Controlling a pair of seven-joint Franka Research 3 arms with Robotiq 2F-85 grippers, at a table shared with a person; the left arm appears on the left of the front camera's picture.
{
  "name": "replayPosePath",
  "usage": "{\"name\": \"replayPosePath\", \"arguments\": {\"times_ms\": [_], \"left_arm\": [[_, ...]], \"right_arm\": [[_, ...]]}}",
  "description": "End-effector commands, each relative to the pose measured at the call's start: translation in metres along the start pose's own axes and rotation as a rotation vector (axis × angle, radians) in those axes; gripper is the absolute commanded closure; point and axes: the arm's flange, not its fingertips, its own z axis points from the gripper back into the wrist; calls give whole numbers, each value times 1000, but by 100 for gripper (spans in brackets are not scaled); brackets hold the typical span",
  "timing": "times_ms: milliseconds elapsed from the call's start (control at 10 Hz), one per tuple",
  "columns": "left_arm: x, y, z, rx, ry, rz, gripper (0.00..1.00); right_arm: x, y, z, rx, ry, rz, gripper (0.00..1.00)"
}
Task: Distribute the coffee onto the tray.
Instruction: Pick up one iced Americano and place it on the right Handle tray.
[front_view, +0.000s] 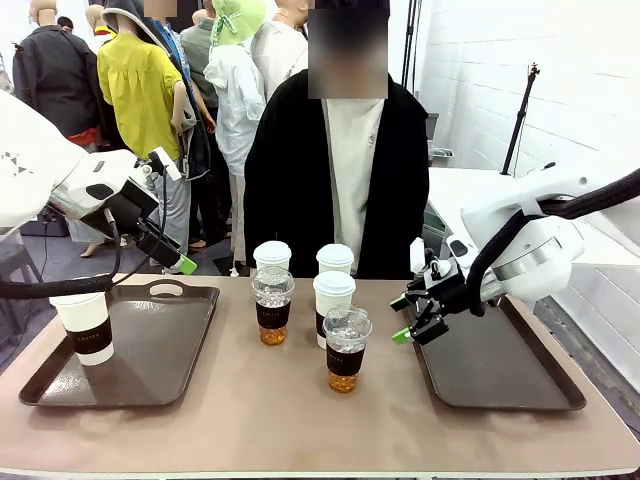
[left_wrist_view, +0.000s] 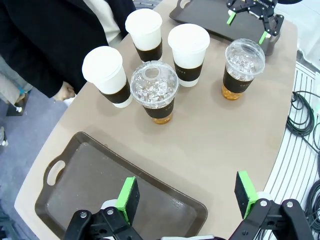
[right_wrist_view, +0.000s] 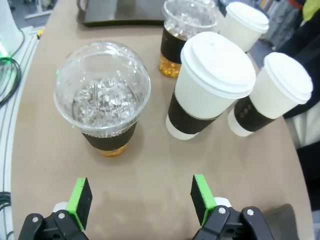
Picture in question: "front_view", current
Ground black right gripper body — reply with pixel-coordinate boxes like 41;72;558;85
422;260;471;317

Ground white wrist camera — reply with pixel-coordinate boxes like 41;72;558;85
148;146;183;182
408;237;454;277

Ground thick black right arm hose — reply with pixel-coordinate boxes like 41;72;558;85
467;168;640;317

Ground black vertical stand poles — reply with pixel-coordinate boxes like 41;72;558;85
399;0;422;96

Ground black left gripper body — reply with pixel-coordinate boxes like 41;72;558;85
79;178;182;269

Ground black tripod pole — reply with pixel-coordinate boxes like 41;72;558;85
501;62;543;176

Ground person in grey-green shirt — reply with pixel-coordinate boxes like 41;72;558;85
179;9;221;111

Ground white lidded paper coffee cup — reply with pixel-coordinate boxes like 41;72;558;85
252;240;293;274
315;243;355;276
312;270;357;350

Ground person in blue shirt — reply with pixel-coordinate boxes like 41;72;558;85
143;0;234;251

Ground mannequin in yellow shirt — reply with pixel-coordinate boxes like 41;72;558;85
97;0;201;275

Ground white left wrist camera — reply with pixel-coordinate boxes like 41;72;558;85
148;146;183;182

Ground thin black camera cable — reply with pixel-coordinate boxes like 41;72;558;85
112;152;171;289

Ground dark brown serving tray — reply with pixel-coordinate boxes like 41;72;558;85
402;294;587;412
18;279;221;409

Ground thick black arm hose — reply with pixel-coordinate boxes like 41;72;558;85
0;207;124;301
467;168;640;317

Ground clear iced coffee cup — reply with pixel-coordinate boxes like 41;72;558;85
250;265;296;347
322;303;374;394

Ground thick black left arm hose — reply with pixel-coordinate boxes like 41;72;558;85
0;207;124;301

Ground mannequin with red yellow collar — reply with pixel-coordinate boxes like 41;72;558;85
83;3;119;55

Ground black case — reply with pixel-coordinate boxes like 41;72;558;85
19;207;70;238

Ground black stool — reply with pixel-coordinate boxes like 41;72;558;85
0;242;44;346

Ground person in black cardigan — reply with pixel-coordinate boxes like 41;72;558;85
243;0;431;280

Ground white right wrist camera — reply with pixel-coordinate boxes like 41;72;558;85
408;237;454;277

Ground mannequin in black jacket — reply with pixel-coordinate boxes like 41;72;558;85
12;0;104;151

